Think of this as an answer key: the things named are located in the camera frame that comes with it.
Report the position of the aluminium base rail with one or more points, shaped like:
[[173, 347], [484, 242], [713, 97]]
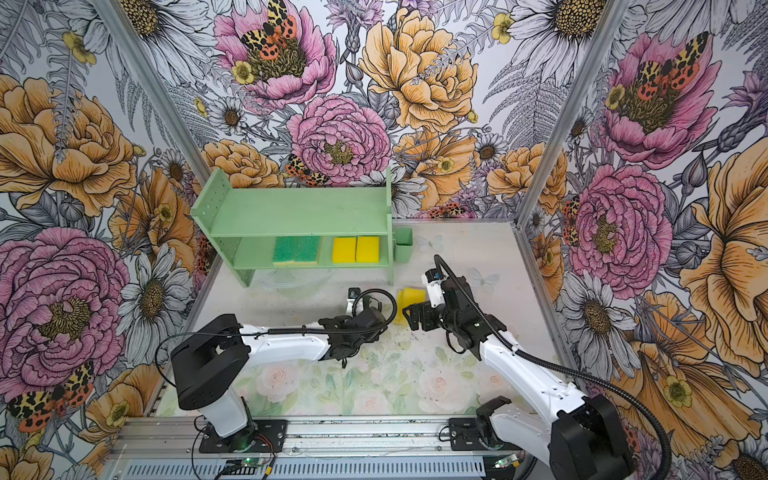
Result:
[[314, 447]]

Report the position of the light green scrub sponge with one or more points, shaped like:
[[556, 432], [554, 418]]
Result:
[[307, 250]]

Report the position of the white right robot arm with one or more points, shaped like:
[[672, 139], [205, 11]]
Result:
[[577, 436]]

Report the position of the large yellow sponge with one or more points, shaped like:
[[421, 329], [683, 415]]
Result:
[[406, 297]]

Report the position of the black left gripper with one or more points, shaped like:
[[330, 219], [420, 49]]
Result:
[[374, 338]]

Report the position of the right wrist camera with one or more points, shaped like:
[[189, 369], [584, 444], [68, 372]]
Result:
[[432, 280]]

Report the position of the green metal shelf unit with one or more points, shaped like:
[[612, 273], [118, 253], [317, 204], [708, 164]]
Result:
[[243, 224]]

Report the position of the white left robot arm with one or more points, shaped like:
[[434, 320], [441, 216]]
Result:
[[209, 361]]

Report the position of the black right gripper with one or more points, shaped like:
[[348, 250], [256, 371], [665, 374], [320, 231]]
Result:
[[426, 311]]

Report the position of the green circuit board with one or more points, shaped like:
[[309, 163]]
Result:
[[245, 463]]

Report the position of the small yellow sponge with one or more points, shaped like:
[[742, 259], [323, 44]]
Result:
[[344, 250]]

